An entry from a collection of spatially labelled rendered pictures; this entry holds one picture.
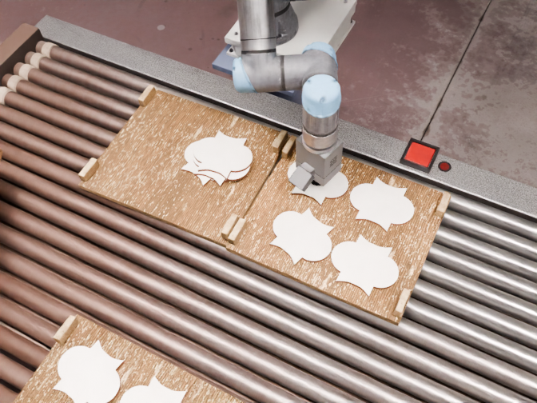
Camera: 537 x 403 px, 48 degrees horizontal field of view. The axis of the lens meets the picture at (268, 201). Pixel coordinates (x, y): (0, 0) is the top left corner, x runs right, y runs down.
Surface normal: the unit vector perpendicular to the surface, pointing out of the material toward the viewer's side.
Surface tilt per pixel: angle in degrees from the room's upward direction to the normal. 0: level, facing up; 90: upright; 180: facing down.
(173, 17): 0
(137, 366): 0
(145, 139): 0
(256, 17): 50
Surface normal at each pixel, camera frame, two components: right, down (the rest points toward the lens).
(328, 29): -0.11, -0.55
